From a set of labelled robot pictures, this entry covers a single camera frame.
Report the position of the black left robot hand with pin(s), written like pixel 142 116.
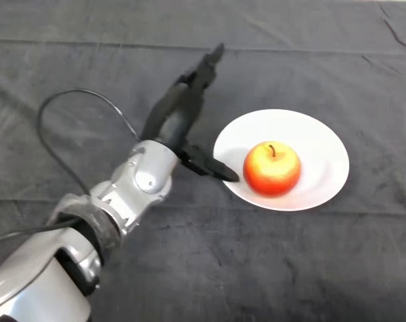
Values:
pixel 179 120

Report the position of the red yellow apple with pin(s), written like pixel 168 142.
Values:
pixel 272 168

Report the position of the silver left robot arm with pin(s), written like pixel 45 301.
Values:
pixel 88 228

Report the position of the white round plate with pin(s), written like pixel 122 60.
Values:
pixel 320 151

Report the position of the black cloth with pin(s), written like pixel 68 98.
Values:
pixel 290 268

